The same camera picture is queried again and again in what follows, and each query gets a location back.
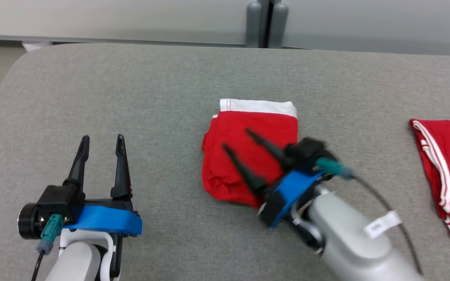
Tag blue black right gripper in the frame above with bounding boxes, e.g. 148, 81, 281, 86
222, 129, 323, 229

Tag black cable teal plug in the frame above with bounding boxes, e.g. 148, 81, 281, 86
32, 213, 64, 281
316, 157, 423, 274

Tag left black cable teal plug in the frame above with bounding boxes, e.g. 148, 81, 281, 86
32, 213, 64, 281

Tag right black cable teal plug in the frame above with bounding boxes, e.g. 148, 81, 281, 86
316, 157, 423, 274

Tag red Bulls 23 jersey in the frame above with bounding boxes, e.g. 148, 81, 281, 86
201, 98, 299, 209

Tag grey metal post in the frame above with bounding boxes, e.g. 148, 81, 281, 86
245, 0, 289, 48

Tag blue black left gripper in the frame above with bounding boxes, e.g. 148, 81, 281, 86
63, 134, 143, 237

